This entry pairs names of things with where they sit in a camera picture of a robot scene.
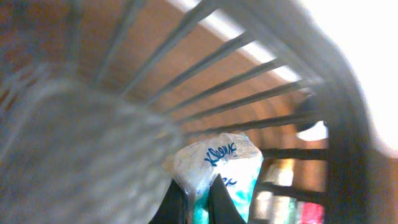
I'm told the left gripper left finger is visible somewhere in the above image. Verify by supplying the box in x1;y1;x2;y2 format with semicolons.
149;180;187;224

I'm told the grey plastic mesh basket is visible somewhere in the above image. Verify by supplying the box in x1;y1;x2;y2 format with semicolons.
1;1;397;223

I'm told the green white tissue pack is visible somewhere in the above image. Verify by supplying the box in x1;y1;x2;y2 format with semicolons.
162;133;264;224

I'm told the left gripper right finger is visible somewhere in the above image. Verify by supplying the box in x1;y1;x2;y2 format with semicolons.
207;174;246;224

